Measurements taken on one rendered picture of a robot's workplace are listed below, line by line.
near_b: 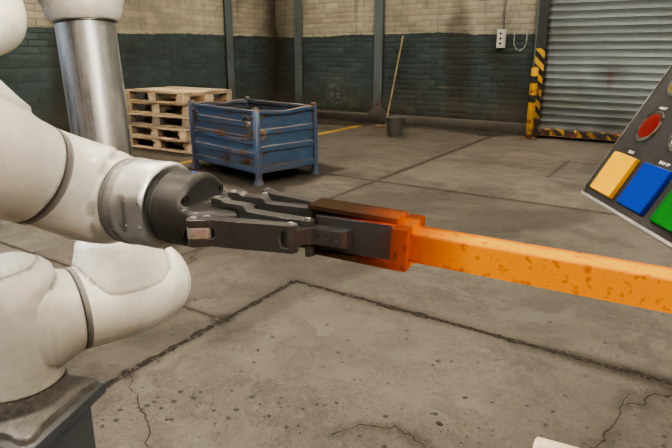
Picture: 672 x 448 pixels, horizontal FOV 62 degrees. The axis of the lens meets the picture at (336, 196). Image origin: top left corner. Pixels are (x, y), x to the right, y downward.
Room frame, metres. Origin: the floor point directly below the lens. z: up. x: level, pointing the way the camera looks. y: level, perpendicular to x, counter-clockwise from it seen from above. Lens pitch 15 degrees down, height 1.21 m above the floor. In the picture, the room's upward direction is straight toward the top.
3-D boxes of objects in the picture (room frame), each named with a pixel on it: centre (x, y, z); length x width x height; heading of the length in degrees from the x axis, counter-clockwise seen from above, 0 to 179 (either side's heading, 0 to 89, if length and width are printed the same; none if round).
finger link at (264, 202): (0.50, 0.05, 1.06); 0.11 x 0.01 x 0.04; 68
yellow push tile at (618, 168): (0.92, -0.47, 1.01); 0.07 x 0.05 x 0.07; 179
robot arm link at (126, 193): (0.55, 0.19, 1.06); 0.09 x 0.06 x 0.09; 154
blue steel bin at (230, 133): (5.73, 0.86, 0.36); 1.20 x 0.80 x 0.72; 45
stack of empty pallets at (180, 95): (7.34, 2.06, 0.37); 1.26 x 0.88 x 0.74; 57
